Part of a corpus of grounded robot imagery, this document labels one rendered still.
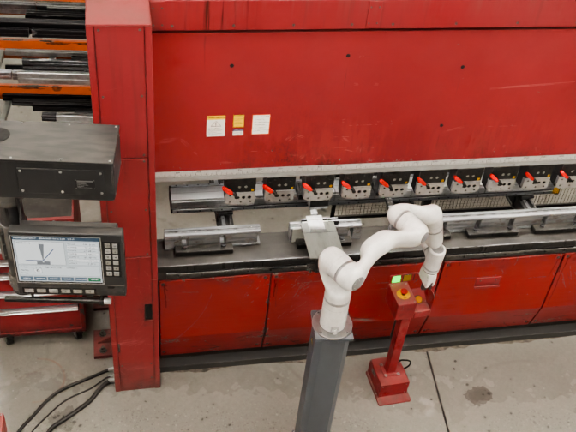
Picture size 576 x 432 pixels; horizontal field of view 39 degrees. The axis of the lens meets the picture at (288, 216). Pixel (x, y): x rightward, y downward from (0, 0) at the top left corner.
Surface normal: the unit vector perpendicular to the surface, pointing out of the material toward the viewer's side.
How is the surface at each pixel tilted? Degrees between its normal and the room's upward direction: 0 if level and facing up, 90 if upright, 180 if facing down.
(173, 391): 0
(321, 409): 90
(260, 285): 90
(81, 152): 0
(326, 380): 90
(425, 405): 0
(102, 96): 90
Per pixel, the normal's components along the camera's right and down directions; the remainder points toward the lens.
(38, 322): 0.18, 0.66
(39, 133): 0.09, -0.75
